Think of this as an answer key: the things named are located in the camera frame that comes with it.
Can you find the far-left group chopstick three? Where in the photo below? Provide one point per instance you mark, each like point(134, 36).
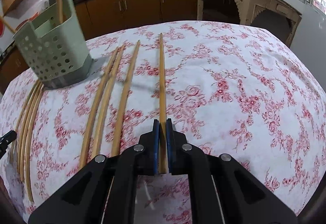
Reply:
point(22, 120)

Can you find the far-left group chopstick four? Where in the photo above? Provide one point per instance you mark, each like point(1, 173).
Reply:
point(14, 144)

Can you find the wooden chopstick mid pair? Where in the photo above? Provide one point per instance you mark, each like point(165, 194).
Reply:
point(91, 119)
point(104, 106)

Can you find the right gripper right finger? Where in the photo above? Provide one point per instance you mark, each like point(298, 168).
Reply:
point(175, 154)

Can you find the brown lower kitchen cabinets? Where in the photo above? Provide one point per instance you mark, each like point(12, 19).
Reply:
point(100, 17)

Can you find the wooden chopstick mid pair right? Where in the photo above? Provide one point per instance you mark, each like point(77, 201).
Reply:
point(104, 106)

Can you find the floral pink white tablecloth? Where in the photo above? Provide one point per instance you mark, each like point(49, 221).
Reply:
point(229, 88)

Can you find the green perforated utensil holder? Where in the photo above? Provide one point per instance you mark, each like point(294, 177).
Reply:
point(57, 53)

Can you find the far-left group chopstick two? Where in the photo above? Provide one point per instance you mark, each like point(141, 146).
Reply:
point(28, 122)

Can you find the wooden chopstick mid pair left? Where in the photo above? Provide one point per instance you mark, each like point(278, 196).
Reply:
point(91, 119)

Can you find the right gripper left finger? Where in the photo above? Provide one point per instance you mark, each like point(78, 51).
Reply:
point(148, 159)

